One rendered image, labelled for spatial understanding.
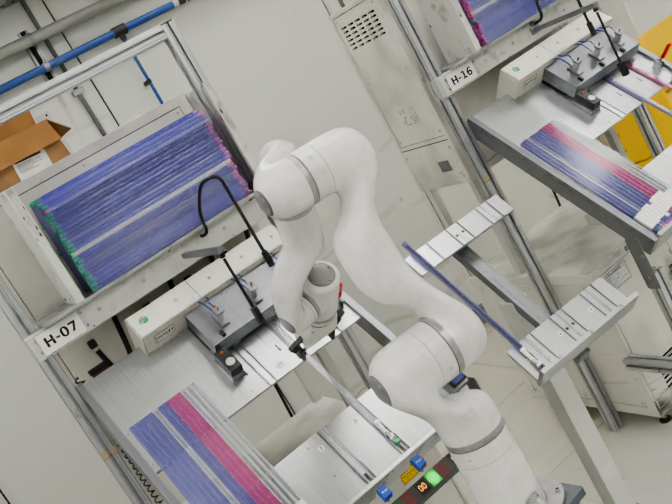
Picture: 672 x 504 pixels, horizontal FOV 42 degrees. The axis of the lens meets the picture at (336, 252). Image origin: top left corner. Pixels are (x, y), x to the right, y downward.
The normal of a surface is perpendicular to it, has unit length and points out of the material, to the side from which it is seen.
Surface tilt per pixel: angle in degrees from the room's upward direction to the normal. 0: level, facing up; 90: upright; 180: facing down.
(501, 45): 90
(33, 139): 75
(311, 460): 43
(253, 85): 90
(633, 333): 90
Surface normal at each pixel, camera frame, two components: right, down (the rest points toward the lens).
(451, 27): -0.75, 0.52
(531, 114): -0.03, -0.64
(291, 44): 0.46, -0.04
